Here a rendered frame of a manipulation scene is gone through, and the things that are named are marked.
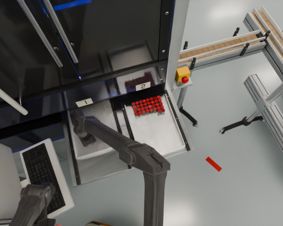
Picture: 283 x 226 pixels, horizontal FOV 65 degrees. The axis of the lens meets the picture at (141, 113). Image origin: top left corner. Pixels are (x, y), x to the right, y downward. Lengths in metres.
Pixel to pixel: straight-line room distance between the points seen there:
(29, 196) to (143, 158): 0.38
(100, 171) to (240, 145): 1.49
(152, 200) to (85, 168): 0.65
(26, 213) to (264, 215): 1.95
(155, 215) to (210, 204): 1.47
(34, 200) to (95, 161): 0.57
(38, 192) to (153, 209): 0.37
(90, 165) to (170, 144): 0.46
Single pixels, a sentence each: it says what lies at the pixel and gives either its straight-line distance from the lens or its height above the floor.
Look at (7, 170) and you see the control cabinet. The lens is 1.44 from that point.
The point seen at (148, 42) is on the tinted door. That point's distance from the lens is 1.02.
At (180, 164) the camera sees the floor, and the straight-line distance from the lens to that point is 2.18.
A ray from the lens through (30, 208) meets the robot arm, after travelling 0.79.
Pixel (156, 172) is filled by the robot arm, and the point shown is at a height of 1.45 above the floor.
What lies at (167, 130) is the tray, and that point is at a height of 0.88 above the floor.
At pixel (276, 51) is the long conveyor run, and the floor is 0.93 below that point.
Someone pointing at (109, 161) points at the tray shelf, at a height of 0.88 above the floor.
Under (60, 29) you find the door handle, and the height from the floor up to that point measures 1.60.
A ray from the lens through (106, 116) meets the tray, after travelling 1.37.
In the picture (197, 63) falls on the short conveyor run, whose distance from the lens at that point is 1.51.
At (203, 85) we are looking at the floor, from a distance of 2.53.
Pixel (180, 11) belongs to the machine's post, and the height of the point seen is 1.49.
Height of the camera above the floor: 2.12
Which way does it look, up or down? 66 degrees down
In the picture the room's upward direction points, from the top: 5 degrees counter-clockwise
